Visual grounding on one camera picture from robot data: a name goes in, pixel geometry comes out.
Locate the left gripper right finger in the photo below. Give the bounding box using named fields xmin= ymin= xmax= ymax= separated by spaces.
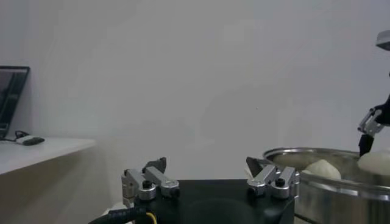
xmin=246 ymin=156 xmax=301 ymax=200

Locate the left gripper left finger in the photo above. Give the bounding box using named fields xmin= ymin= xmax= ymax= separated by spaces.
xmin=121 ymin=157 xmax=180 ymax=208

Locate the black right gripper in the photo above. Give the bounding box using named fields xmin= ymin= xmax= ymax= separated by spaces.
xmin=357 ymin=94 xmax=390 ymax=158

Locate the white steamed baozi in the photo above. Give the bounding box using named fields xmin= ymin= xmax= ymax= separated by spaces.
xmin=356 ymin=151 xmax=390 ymax=177
xmin=303 ymin=159 xmax=342 ymax=181

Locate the perforated steel steamer basket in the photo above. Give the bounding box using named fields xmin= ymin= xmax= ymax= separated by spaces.
xmin=263 ymin=147 xmax=390 ymax=224

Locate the white side table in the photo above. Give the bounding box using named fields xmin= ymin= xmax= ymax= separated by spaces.
xmin=0 ymin=136 xmax=98 ymax=177

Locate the small white device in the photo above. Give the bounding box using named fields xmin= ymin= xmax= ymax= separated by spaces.
xmin=15 ymin=135 xmax=34 ymax=145

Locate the black laptop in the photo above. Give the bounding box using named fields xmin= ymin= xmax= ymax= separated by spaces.
xmin=0 ymin=66 xmax=30 ymax=140

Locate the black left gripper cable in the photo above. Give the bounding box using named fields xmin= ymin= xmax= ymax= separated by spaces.
xmin=87 ymin=206 xmax=158 ymax=224

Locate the black looped thin cable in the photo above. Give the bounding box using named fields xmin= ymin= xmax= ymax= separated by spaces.
xmin=0 ymin=130 xmax=30 ymax=142

